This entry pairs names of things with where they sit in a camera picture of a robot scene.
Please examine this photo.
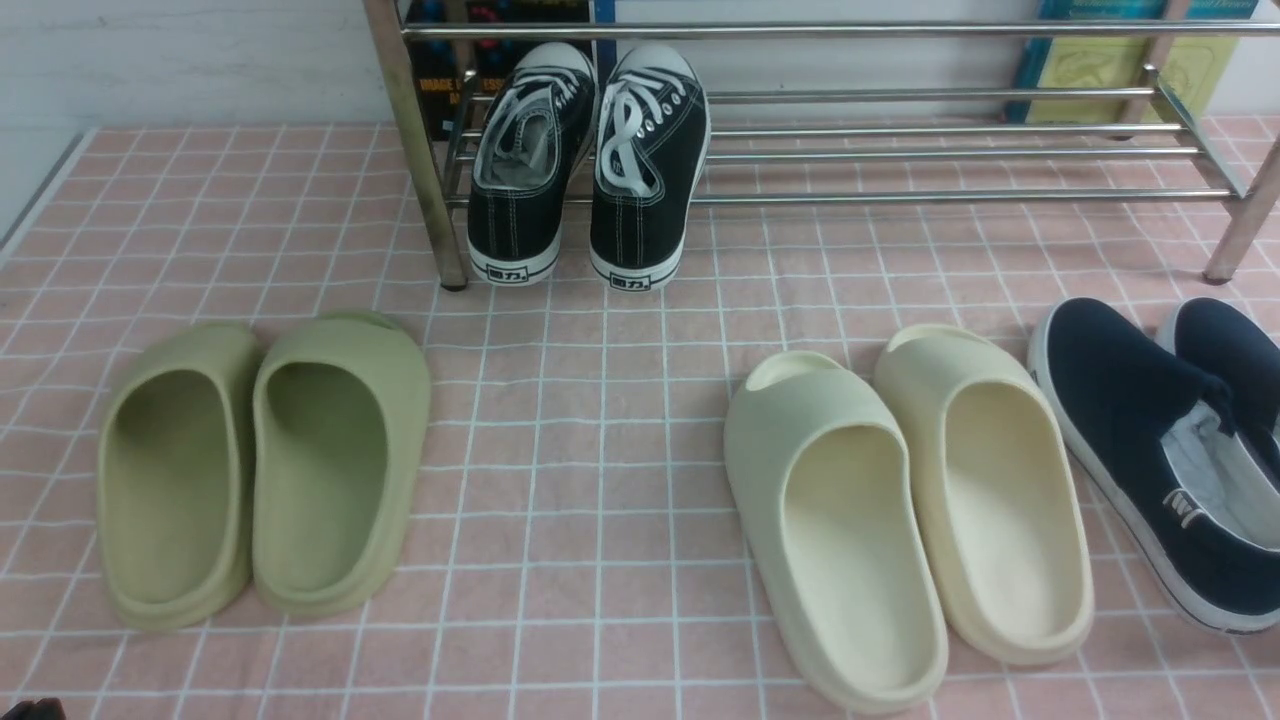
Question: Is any navy slip-on shoe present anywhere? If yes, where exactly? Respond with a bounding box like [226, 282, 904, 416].
[1027, 299, 1279, 634]
[1156, 297, 1279, 484]

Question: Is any steel shoe rack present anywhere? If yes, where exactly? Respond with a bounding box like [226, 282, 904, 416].
[364, 1, 1277, 292]

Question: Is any pink checked floor cloth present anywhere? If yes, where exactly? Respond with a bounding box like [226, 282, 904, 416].
[1, 126, 1277, 719]

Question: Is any left pale green slide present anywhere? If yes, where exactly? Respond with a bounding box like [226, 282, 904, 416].
[723, 350, 948, 714]

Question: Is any right black canvas sneaker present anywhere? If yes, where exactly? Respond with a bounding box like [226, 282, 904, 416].
[590, 44, 712, 293]

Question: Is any black canvas sneaker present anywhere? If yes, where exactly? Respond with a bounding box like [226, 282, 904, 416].
[467, 42, 598, 287]
[590, 44, 712, 293]

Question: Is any left black canvas sneaker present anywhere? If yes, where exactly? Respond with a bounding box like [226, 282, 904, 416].
[467, 42, 598, 287]

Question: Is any right olive green slide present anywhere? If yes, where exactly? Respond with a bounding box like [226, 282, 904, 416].
[252, 310, 433, 618]

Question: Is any olive green slide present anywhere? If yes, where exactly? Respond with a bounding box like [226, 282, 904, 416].
[96, 322, 264, 632]
[252, 310, 433, 618]

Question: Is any black printed box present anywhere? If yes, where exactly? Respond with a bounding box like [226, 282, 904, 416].
[407, 1, 616, 141]

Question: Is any right cream slide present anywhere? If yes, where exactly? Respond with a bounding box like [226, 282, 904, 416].
[873, 324, 1094, 666]

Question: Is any left olive green slide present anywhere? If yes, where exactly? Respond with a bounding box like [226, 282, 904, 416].
[96, 322, 264, 632]

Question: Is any dark object at corner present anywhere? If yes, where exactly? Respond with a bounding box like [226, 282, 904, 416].
[1, 698, 67, 720]

